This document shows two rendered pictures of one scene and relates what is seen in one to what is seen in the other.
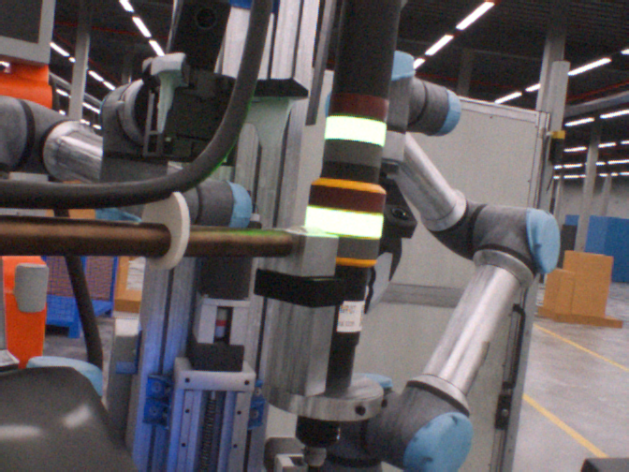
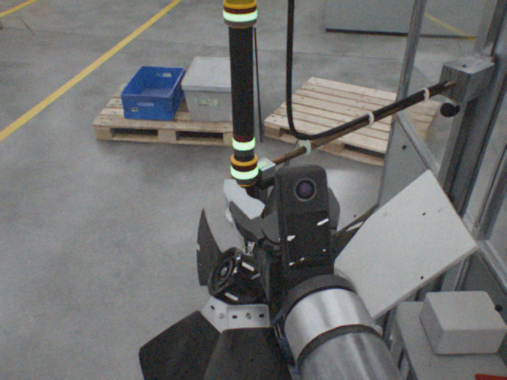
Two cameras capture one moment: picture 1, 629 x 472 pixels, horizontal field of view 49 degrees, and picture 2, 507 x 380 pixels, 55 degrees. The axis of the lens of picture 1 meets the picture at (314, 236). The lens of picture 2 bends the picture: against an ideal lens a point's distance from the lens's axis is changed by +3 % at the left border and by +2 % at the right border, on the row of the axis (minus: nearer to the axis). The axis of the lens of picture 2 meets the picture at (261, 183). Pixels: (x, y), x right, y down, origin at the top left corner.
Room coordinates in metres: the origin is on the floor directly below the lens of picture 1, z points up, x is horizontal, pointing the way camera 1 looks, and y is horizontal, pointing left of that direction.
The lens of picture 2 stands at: (1.00, 0.20, 1.99)
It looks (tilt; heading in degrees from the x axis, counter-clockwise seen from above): 36 degrees down; 197
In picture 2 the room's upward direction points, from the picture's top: straight up
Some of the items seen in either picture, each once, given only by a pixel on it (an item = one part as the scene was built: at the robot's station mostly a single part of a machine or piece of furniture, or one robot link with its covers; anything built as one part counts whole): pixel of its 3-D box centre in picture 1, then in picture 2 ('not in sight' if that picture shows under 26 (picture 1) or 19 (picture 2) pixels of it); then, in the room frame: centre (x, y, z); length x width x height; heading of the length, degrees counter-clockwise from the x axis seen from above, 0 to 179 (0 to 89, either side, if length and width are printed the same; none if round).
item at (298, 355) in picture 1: (322, 318); (249, 193); (0.38, -0.01, 1.50); 0.09 x 0.07 x 0.10; 145
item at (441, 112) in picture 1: (416, 108); not in sight; (1.06, -0.13, 1.73); 0.11 x 0.11 x 0.08; 47
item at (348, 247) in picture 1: (341, 243); (244, 174); (0.39, -0.02, 1.54); 0.04 x 0.04 x 0.01
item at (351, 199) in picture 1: (346, 199); (244, 161); (0.39, -0.02, 1.57); 0.04 x 0.04 x 0.01
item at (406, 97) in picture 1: (386, 93); not in sight; (0.98, -0.07, 1.73); 0.09 x 0.08 x 0.11; 137
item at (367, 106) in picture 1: (358, 109); (243, 134); (0.39, -0.02, 1.62); 0.03 x 0.03 x 0.01
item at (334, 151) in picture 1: (352, 154); (243, 148); (0.39, -0.02, 1.60); 0.03 x 0.03 x 0.01
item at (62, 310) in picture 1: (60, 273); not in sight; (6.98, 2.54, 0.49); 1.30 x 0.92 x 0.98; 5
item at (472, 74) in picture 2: not in sight; (466, 77); (-0.12, 0.34, 1.54); 0.10 x 0.07 x 0.09; 145
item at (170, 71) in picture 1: (167, 95); not in sight; (0.55, 0.13, 1.64); 0.09 x 0.03 x 0.06; 5
